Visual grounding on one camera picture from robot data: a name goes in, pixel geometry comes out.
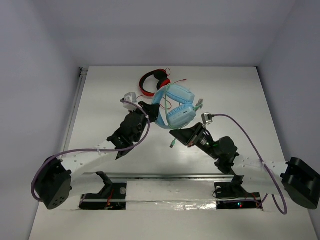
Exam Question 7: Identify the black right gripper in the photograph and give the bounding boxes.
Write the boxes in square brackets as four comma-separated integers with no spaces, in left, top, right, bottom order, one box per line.
[169,122,220,160]

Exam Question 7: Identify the green headphone cable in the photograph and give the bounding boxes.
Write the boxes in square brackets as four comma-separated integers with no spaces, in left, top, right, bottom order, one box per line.
[163,83,205,150]

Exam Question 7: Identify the light blue headphones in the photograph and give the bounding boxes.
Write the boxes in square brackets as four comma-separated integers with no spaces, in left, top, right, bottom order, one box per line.
[151,84,196,130]

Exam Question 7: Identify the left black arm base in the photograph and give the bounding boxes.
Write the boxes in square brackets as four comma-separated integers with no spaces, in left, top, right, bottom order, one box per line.
[78,171,127,211]

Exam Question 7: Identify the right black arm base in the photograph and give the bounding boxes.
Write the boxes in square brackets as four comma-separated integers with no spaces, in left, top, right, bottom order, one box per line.
[212,175,268,210]

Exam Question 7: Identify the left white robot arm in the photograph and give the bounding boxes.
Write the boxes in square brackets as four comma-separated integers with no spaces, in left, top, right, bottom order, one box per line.
[31,101,160,210]

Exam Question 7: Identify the red black headphones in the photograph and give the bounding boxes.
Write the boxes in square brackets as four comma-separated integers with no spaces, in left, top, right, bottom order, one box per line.
[138,68,172,97]

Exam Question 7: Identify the white foam front board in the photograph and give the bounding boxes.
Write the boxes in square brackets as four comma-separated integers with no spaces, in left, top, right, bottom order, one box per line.
[27,178,316,240]

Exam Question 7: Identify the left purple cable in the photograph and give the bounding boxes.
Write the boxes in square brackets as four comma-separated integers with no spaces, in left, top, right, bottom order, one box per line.
[31,98,151,203]

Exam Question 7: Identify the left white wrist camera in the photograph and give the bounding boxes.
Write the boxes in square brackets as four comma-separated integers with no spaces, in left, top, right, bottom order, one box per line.
[120,92,137,111]

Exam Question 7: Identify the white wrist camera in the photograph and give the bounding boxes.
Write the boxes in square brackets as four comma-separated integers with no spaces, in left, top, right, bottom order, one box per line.
[201,112,215,126]
[120,92,137,111]

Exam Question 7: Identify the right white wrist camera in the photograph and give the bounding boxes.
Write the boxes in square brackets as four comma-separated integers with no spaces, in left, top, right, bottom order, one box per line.
[201,112,215,126]

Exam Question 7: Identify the red headphone cable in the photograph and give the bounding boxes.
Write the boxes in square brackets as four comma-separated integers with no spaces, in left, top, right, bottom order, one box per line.
[136,67,189,101]

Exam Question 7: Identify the aluminium front rail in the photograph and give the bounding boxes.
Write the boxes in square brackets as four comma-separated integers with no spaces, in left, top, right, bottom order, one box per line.
[82,172,236,180]

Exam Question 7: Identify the aluminium rail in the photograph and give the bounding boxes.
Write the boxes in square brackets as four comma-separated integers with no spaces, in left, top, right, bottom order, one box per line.
[82,172,236,180]
[60,67,88,171]

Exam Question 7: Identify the aluminium left side rail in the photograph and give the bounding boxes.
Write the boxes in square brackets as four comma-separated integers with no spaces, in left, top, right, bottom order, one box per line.
[60,67,88,171]

